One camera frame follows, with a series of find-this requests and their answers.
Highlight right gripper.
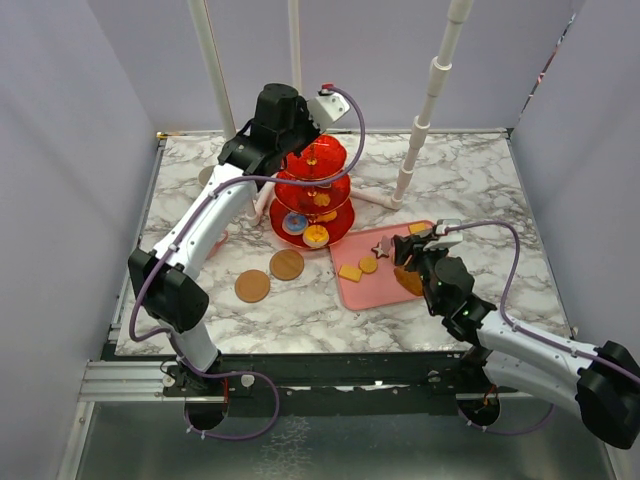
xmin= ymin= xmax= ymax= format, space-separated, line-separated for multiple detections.
xmin=395 ymin=233 xmax=449 ymax=312

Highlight metal tongs pink tips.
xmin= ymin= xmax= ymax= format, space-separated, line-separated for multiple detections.
xmin=381 ymin=236 xmax=393 ymax=256

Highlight star gingerbread cookie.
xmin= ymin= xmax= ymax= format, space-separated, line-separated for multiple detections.
xmin=371 ymin=242 xmax=390 ymax=259

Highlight brown croissant bread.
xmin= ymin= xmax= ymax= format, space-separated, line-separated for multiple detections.
xmin=394 ymin=267 xmax=423 ymax=296

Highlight round biscuit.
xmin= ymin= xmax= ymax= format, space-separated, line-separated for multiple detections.
xmin=359 ymin=256 xmax=378 ymax=274

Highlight rectangular yellow biscuit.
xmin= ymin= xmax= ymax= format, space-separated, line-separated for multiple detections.
xmin=338 ymin=265 xmax=363 ymax=283

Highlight swirl butter cookie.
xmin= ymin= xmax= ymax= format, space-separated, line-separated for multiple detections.
xmin=313 ymin=193 xmax=331 ymax=207

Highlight orange fish cookie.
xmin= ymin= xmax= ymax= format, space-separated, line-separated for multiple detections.
xmin=315 ymin=211 xmax=337 ymax=223

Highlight red three-tier stand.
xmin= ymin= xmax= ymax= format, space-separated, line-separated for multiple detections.
xmin=269 ymin=135 xmax=355 ymax=249

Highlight blue frosted donut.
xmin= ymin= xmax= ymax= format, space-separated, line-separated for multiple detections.
xmin=282 ymin=212 xmax=309 ymax=236

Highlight yellow donut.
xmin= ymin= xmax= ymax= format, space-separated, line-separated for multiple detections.
xmin=302 ymin=224 xmax=330 ymax=248

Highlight pink mug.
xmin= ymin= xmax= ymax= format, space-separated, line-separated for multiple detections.
xmin=207 ymin=230 xmax=229 ymax=259

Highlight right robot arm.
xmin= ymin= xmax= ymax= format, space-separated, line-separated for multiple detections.
xmin=392 ymin=225 xmax=639 ymax=450

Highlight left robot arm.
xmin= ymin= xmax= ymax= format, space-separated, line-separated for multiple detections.
xmin=128 ymin=83 xmax=335 ymax=395

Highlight square cracker biscuit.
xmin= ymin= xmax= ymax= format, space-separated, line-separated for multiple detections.
xmin=408 ymin=222 xmax=429 ymax=234

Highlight pink serving tray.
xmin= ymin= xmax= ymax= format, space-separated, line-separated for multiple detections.
xmin=330 ymin=220 xmax=433 ymax=311

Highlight green mug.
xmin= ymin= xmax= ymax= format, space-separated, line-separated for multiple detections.
xmin=197 ymin=165 xmax=214 ymax=187

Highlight upper wooden coaster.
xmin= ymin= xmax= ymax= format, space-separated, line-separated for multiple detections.
xmin=269 ymin=249 xmax=305 ymax=281

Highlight wooden coaster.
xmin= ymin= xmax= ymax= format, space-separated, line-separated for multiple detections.
xmin=234 ymin=269 xmax=271 ymax=303
xmin=269 ymin=249 xmax=305 ymax=281

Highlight lower wooden coaster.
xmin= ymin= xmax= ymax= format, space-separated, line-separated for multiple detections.
xmin=234 ymin=269 xmax=271 ymax=303

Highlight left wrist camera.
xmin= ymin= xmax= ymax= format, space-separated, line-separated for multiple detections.
xmin=307 ymin=92 xmax=351 ymax=133

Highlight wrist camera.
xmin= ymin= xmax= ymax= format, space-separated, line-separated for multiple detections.
xmin=424 ymin=219 xmax=464 ymax=250
xmin=307 ymin=92 xmax=351 ymax=133

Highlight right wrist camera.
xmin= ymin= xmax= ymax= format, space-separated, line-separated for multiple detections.
xmin=424 ymin=219 xmax=464 ymax=250

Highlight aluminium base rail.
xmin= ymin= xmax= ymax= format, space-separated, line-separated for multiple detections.
xmin=80 ymin=351 xmax=490 ymax=401

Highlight white pvc pipe frame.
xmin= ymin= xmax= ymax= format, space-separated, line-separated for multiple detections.
xmin=188 ymin=1 xmax=473 ymax=210

